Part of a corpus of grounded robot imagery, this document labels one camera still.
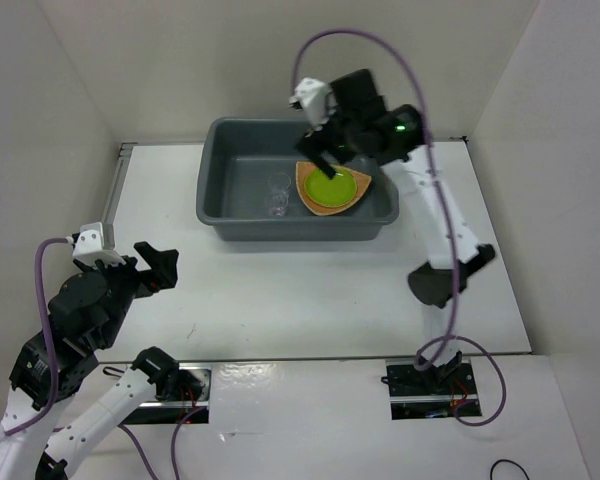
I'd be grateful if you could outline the black cable loop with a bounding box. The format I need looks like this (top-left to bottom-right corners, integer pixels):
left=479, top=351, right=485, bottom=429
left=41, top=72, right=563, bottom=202
left=489, top=458, right=531, bottom=480

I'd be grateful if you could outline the clear plastic cup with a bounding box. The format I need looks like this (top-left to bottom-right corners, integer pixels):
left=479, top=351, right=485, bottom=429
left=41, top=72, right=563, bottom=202
left=265, top=191, right=289, bottom=217
left=268, top=172, right=291, bottom=195

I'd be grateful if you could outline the orange woven triangular basket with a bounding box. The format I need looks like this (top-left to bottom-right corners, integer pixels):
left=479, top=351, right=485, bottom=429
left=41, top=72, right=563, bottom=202
left=295, top=161, right=372, bottom=216

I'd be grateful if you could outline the grey plastic bin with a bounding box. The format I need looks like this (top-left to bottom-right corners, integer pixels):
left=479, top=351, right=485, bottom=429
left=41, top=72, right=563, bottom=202
left=196, top=117, right=400, bottom=241

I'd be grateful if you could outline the green round plate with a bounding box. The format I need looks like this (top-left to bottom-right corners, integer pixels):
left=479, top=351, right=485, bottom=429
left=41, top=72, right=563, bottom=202
left=303, top=169, right=357, bottom=208

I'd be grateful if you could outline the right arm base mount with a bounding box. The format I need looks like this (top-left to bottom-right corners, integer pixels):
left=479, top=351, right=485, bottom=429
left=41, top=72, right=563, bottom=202
left=380, top=357, right=482, bottom=420

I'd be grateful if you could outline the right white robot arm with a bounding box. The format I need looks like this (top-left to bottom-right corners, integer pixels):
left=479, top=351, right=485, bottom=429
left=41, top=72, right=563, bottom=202
left=289, top=69, right=496, bottom=393

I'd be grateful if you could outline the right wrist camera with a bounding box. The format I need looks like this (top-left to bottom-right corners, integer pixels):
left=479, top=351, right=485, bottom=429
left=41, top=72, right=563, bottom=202
left=289, top=77, right=337, bottom=131

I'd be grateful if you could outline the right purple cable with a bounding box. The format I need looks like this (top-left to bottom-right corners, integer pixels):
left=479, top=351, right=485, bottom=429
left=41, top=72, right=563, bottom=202
left=290, top=28, right=507, bottom=427

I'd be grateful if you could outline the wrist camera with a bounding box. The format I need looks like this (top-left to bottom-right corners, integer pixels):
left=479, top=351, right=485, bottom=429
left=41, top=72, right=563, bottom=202
left=289, top=77, right=337, bottom=131
left=72, top=222, right=121, bottom=266

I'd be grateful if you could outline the aluminium table edge rail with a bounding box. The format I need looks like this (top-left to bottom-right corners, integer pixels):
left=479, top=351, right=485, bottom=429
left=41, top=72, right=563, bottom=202
left=101, top=142, right=136, bottom=224

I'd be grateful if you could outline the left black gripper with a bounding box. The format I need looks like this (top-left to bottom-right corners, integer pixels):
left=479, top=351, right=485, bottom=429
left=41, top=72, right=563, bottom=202
left=77, top=239, right=180, bottom=346

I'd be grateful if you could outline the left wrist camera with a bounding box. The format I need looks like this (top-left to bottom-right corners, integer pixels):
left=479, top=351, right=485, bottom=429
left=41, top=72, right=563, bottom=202
left=72, top=222, right=121, bottom=266

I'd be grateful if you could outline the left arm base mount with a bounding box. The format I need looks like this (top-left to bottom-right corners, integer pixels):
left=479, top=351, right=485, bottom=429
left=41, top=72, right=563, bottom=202
left=102, top=361, right=211, bottom=426

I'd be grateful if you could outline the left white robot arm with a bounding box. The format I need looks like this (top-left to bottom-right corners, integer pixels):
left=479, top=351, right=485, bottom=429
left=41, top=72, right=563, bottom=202
left=0, top=234, right=179, bottom=479

